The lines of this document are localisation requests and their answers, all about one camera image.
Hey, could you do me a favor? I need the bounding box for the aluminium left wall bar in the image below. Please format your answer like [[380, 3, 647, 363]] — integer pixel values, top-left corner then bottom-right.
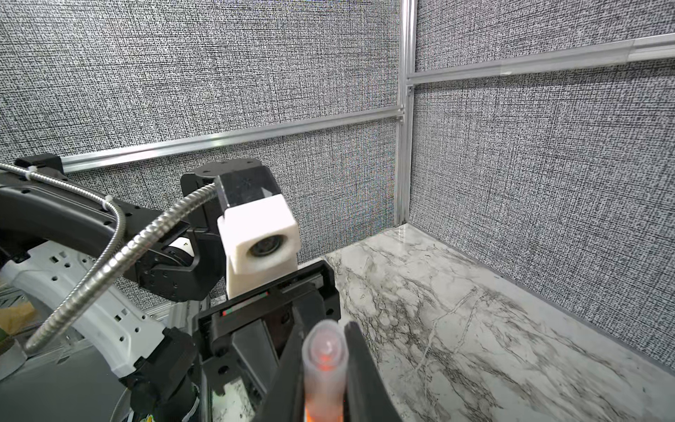
[[63, 105, 404, 173]]

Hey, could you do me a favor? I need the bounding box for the clear pen cap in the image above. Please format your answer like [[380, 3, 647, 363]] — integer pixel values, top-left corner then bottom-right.
[[302, 319, 349, 411]]

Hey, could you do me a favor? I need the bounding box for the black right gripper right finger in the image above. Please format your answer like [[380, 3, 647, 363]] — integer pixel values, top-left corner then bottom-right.
[[344, 322, 402, 422]]

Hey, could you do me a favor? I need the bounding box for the orange highlighter pen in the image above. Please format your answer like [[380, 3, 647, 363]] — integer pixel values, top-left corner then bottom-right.
[[305, 405, 344, 422]]

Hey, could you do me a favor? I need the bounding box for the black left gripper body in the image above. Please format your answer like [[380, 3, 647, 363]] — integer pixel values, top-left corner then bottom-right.
[[193, 260, 341, 417]]

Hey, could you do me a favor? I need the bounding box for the aluminium horizontal back bar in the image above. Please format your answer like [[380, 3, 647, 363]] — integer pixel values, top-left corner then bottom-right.
[[407, 33, 674, 86]]

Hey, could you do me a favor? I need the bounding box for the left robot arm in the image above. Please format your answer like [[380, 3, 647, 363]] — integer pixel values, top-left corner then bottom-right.
[[1, 156, 340, 421]]

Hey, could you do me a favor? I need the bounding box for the left metal cable conduit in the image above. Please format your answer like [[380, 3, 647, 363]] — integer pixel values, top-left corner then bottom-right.
[[0, 162, 220, 355]]

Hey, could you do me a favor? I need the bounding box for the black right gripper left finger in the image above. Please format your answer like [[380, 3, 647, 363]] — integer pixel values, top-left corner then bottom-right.
[[253, 308, 316, 421]]

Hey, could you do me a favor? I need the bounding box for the aluminium corner frame post left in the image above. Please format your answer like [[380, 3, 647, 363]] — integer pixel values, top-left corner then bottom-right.
[[394, 0, 418, 225]]

